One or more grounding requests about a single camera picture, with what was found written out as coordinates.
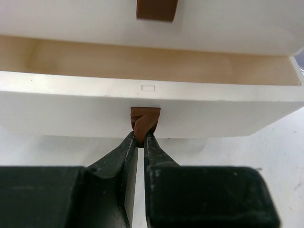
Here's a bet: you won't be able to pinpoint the white drawer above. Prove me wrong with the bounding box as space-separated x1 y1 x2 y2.
0 36 304 138

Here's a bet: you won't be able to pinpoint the white drawer storage box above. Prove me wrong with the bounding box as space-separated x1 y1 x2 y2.
0 0 304 56

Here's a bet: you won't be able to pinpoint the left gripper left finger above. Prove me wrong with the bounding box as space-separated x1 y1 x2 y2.
0 132 138 228

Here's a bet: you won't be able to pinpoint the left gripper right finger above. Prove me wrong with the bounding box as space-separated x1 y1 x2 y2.
143 133 280 228

